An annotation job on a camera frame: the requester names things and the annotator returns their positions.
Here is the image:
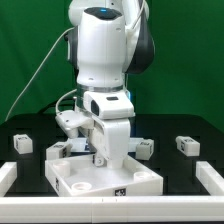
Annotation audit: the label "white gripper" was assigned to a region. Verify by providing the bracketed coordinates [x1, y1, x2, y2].
[88, 118, 131, 167]

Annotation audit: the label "black base cables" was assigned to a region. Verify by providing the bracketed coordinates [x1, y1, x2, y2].
[38, 99, 75, 115]

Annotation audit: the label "white square table top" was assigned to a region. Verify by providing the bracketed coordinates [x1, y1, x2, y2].
[45, 155, 163, 197]

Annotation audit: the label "white camera cable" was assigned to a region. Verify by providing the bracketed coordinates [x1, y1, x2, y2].
[4, 27, 75, 122]

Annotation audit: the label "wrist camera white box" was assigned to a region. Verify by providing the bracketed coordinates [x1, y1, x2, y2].
[83, 91, 134, 120]

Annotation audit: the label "tag marker sheet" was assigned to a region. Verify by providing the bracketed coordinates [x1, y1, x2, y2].
[67, 137, 143, 152]

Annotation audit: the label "white left fence wall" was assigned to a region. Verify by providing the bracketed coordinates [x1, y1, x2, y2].
[0, 162, 17, 197]

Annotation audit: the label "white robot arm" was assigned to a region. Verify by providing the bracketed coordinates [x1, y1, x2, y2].
[69, 0, 155, 168]

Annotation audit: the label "white front fence wall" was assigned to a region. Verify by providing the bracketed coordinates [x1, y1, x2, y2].
[0, 196, 224, 223]

